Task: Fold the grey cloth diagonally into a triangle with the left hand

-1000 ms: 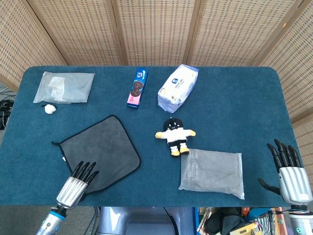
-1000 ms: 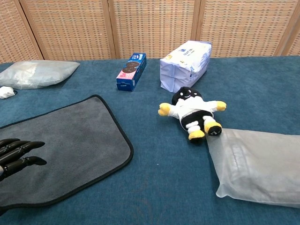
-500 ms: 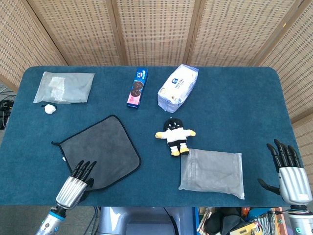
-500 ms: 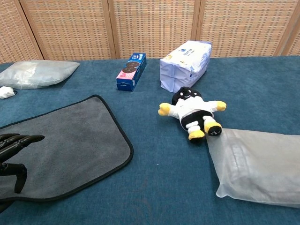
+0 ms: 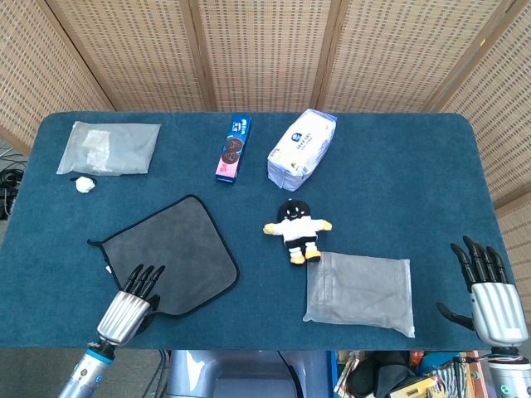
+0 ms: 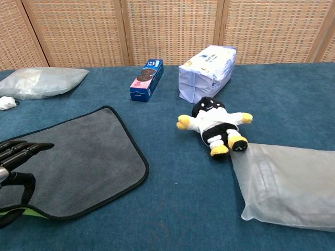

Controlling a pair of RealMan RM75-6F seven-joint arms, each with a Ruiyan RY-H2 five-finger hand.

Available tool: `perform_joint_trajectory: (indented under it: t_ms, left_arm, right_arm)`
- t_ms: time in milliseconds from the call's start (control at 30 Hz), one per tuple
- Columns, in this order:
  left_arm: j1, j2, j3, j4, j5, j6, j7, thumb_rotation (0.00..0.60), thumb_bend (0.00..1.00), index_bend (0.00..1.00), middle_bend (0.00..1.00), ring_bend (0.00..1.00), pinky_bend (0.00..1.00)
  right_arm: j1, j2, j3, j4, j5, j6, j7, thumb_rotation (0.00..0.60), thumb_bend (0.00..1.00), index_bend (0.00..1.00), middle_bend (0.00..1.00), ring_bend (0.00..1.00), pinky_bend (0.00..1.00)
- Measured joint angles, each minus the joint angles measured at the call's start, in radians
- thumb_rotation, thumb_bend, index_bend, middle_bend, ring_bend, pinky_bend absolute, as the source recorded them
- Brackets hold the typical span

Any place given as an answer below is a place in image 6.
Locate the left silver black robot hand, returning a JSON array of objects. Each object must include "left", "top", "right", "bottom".
[{"left": 0, "top": 140, "right": 55, "bottom": 206}]

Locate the grey and green cloth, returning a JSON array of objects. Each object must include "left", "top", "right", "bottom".
[{"left": 0, "top": 105, "right": 150, "bottom": 228}]

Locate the small white crumpled wad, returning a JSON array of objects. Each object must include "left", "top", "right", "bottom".
[{"left": 0, "top": 96, "right": 18, "bottom": 111}]

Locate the frosted bag with white contents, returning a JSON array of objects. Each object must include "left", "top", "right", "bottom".
[{"left": 0, "top": 66, "right": 90, "bottom": 100}]

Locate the blue pink cookie box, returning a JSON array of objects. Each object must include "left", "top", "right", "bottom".
[{"left": 129, "top": 59, "right": 164, "bottom": 102}]

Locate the blue felt table cover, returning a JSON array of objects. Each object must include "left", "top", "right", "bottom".
[{"left": 0, "top": 62, "right": 335, "bottom": 251}]

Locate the woven rattan folding screen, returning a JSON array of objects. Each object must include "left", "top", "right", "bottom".
[{"left": 0, "top": 0, "right": 335, "bottom": 72}]

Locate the black white plush doll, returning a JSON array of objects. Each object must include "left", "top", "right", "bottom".
[{"left": 176, "top": 96, "right": 254, "bottom": 160}]

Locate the white tissue pack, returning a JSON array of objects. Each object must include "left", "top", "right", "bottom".
[{"left": 178, "top": 44, "right": 237, "bottom": 104}]

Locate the frosted bag with grey contents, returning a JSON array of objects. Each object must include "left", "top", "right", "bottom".
[{"left": 229, "top": 143, "right": 335, "bottom": 233}]

